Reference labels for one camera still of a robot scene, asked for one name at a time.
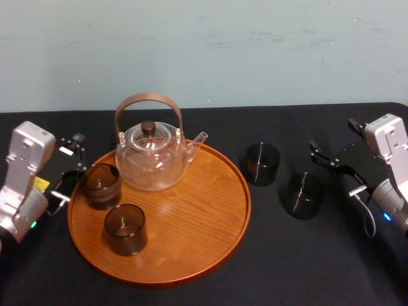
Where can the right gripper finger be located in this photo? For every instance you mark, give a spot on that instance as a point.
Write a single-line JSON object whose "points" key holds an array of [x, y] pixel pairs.
{"points": [[357, 128], [323, 157]]}

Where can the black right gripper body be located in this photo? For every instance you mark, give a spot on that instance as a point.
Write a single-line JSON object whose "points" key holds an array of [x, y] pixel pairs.
{"points": [[363, 162]]}

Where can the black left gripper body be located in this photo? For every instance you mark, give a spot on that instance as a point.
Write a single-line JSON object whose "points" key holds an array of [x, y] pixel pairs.
{"points": [[60, 164]]}

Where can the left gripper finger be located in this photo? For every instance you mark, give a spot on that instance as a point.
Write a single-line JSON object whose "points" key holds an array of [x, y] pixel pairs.
{"points": [[70, 146], [81, 162]]}

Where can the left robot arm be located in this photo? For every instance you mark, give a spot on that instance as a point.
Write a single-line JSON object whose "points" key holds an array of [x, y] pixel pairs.
{"points": [[22, 178]]}

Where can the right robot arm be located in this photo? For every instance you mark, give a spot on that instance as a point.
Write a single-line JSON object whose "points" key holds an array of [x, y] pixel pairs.
{"points": [[390, 150]]}

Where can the round wooden tray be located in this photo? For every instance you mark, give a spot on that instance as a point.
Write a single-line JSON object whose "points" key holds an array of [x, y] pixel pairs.
{"points": [[191, 223]]}

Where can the smoky glass cup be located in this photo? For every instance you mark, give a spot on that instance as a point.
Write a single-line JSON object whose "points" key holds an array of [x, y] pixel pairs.
{"points": [[263, 165], [303, 201], [100, 191], [126, 236]]}

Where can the glass teapot lid, dark knob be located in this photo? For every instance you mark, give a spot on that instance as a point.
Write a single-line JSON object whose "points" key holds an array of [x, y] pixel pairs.
{"points": [[147, 129]]}

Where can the black table cloth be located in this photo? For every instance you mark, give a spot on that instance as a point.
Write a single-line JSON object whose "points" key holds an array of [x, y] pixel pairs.
{"points": [[274, 261]]}

